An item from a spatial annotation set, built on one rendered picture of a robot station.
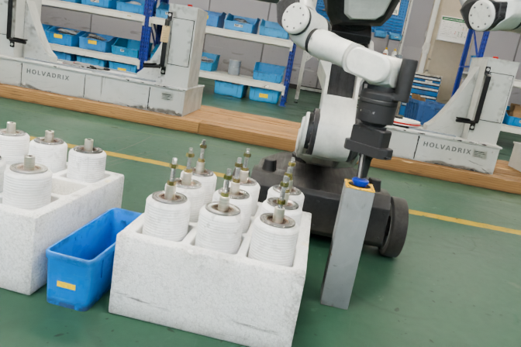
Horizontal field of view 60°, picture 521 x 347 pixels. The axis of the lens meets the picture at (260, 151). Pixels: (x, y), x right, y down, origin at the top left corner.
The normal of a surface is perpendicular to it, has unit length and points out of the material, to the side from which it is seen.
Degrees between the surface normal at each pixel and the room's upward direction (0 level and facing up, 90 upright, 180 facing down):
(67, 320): 0
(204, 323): 90
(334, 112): 45
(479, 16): 102
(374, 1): 126
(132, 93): 90
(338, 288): 90
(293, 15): 82
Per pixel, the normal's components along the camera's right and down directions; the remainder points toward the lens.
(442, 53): -0.10, 0.19
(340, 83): 0.00, -0.33
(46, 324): 0.17, -0.96
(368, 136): -0.71, 0.03
